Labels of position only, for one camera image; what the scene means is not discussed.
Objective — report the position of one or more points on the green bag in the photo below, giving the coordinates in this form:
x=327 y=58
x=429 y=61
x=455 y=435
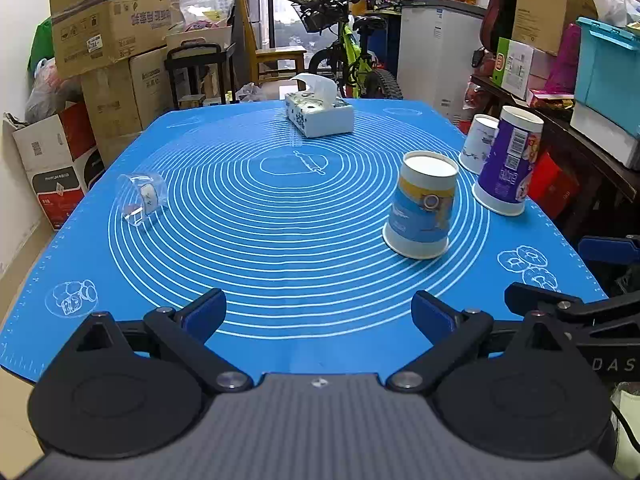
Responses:
x=41 y=45

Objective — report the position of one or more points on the teal plastic storage bin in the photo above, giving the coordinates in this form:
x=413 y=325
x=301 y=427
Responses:
x=607 y=70

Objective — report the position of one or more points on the white and red cardboard box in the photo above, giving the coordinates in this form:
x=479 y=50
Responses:
x=55 y=165

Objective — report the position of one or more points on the white cloth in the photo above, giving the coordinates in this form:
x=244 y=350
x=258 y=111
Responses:
x=627 y=425

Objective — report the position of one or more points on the pink gift bag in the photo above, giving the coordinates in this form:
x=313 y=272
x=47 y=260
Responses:
x=565 y=60

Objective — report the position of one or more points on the red gift box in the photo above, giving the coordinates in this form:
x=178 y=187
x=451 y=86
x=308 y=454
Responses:
x=550 y=185

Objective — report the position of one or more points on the white patterned tissue box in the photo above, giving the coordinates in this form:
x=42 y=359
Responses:
x=320 y=115

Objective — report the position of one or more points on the blue silicone baking mat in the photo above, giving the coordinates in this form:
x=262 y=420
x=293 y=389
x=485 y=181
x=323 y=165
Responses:
x=300 y=265

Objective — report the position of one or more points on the wooden chair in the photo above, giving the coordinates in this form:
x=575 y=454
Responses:
x=280 y=57

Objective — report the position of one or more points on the plain brown cardboard box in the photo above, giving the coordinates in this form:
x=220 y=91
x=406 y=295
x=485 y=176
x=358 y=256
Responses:
x=550 y=5

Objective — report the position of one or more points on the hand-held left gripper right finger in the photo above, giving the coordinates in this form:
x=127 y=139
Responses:
x=431 y=314

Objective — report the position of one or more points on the large open cardboard box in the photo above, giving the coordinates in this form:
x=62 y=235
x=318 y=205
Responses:
x=110 y=25

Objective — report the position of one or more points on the dark wooden side table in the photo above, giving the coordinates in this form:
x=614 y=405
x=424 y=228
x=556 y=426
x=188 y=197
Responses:
x=590 y=160

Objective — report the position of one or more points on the tall brown cardboard box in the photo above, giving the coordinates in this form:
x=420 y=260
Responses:
x=130 y=100

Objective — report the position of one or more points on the translucent bag with red contents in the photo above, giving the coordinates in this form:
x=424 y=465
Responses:
x=50 y=87

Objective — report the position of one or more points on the green and black bicycle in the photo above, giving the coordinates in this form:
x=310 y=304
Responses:
x=352 y=55

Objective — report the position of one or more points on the dark red instrument case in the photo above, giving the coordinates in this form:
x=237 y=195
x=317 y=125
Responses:
x=497 y=5

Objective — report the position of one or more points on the clear plastic cup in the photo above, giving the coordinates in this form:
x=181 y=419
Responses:
x=142 y=197

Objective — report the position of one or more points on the white paper cup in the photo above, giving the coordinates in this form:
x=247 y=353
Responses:
x=477 y=147

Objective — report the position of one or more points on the green and white carton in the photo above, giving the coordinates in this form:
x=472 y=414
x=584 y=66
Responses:
x=512 y=67

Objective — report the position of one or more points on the white plastic storage bin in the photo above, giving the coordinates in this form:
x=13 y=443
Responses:
x=602 y=132

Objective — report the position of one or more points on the white chest freezer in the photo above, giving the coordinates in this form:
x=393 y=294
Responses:
x=435 y=55

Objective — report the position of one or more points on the blue and yellow paper cup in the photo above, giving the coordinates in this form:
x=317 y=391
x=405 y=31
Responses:
x=422 y=205

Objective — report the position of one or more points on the clear plastic bags bundle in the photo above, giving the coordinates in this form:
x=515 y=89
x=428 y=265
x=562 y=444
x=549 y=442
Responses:
x=205 y=10

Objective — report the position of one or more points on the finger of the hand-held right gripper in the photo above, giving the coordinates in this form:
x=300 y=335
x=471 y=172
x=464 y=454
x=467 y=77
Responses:
x=607 y=250
x=545 y=300

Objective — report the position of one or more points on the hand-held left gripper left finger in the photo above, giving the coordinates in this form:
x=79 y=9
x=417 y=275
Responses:
x=204 y=311

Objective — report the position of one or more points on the purple paper cup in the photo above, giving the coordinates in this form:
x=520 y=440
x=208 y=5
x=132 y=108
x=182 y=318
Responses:
x=507 y=165

